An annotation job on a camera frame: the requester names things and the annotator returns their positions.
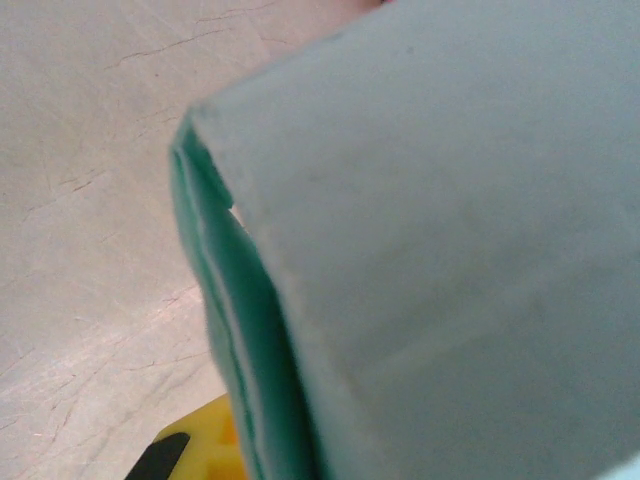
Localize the light blue paper box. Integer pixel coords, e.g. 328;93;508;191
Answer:
167;0;640;480

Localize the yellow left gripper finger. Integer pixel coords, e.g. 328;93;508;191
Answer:
123;397;247;480

